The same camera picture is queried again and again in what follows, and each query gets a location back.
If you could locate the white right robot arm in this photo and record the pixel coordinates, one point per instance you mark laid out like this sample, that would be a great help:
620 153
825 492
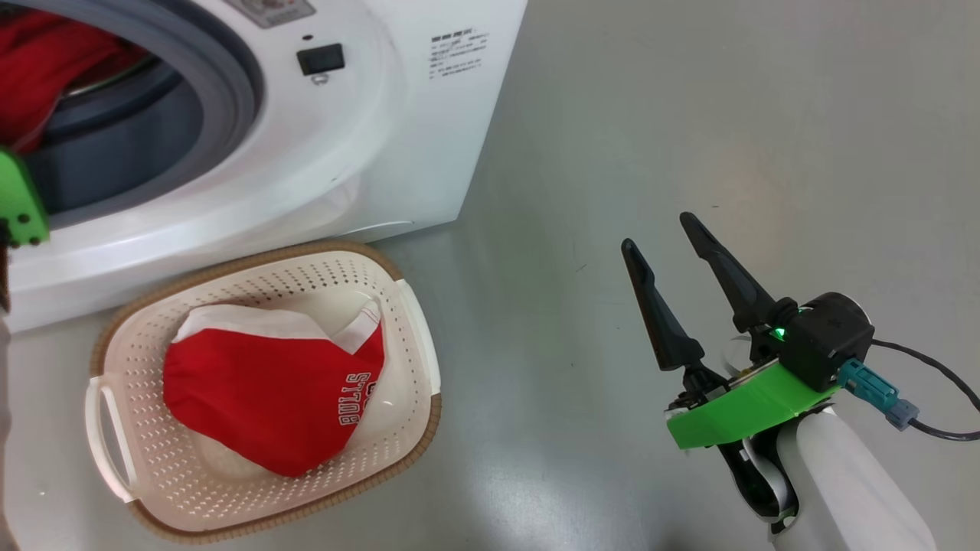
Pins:
850 490

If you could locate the red jersey with white print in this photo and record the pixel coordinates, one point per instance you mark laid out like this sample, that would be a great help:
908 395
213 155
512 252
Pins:
260 398

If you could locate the red garment with white trim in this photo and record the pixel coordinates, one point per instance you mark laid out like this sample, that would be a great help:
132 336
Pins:
46 69

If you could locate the cream laundry basket brown rim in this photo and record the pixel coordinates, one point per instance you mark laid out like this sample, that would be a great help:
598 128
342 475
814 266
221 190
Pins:
153 459

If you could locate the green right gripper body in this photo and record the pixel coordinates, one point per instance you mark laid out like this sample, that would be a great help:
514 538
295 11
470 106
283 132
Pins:
750 405

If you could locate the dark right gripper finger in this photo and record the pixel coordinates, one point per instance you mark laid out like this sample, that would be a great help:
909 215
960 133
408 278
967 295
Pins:
666 321
735 283

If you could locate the white washing machine body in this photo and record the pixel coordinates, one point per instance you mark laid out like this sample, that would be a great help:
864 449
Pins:
429 153

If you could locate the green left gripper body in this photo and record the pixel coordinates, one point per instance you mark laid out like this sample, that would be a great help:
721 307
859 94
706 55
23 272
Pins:
19 207

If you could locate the grey warning sticker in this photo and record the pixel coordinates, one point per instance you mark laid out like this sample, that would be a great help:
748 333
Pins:
268 11

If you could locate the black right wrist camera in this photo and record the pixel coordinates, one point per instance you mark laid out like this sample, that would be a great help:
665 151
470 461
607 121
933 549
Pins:
831 337

